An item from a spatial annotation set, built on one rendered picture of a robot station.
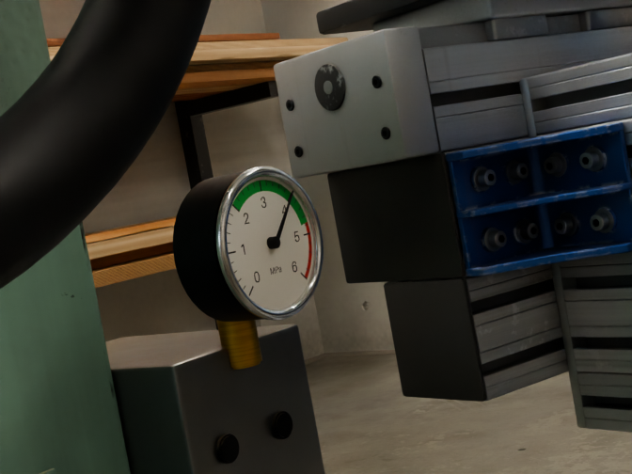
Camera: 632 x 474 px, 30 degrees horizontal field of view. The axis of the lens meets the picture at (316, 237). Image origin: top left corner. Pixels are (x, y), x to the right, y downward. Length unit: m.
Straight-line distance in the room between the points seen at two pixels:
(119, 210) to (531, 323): 2.98
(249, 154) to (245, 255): 3.80
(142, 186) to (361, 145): 3.05
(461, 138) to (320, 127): 0.11
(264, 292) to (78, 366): 0.08
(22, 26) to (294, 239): 0.14
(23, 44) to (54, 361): 0.13
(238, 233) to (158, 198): 3.45
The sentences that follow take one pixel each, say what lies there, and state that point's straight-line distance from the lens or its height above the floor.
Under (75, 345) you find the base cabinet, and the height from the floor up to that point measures 0.63.
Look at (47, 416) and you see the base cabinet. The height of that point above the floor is 0.61.
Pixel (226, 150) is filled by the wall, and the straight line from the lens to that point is 4.18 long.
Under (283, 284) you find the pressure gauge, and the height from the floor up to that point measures 0.64.
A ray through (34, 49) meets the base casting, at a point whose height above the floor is 0.75.
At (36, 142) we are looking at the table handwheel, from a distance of 0.25.
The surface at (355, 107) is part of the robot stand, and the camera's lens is 0.84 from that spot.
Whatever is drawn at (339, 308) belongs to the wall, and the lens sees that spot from 4.40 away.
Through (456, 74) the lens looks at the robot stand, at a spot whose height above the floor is 0.74.
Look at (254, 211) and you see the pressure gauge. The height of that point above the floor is 0.67.
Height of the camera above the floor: 0.68
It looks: 3 degrees down
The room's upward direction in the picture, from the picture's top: 10 degrees counter-clockwise
